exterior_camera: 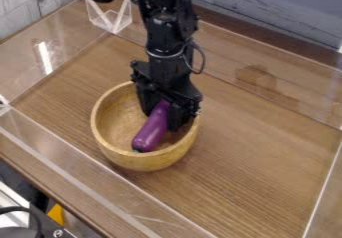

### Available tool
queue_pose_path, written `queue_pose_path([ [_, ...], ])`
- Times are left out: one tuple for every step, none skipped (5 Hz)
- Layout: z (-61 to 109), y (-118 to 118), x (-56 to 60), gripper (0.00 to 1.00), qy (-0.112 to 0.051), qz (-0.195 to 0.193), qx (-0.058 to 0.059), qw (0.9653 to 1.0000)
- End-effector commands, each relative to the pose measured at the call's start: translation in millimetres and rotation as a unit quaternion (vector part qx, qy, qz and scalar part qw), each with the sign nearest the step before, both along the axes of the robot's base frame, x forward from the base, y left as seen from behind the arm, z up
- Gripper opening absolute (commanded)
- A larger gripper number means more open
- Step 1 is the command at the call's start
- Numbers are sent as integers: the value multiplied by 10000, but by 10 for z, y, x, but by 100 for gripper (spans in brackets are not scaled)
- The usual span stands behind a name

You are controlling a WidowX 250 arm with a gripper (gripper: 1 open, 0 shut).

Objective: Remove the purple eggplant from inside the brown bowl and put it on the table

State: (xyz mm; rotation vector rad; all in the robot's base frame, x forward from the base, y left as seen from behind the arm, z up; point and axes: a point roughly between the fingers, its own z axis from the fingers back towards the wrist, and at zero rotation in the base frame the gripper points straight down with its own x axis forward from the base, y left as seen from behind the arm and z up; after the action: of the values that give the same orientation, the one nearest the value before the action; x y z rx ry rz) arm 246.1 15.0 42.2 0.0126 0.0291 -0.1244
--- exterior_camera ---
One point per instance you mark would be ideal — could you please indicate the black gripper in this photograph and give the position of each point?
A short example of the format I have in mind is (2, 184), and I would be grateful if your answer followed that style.
(164, 78)

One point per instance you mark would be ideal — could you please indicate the brown wooden bowl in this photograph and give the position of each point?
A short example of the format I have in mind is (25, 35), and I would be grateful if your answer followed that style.
(117, 119)

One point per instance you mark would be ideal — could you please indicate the purple toy eggplant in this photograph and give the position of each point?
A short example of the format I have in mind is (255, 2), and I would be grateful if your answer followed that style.
(154, 129)

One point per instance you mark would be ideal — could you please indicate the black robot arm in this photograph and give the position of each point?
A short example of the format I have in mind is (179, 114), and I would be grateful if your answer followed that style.
(172, 23)

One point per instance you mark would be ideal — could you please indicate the yellow warning sticker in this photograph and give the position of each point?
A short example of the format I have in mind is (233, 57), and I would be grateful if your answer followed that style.
(57, 215)

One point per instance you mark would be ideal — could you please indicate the clear acrylic corner bracket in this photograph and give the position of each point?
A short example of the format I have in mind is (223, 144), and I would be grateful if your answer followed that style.
(113, 20)

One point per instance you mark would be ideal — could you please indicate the clear acrylic barrier wall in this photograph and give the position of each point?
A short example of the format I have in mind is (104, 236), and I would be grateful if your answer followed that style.
(263, 175)

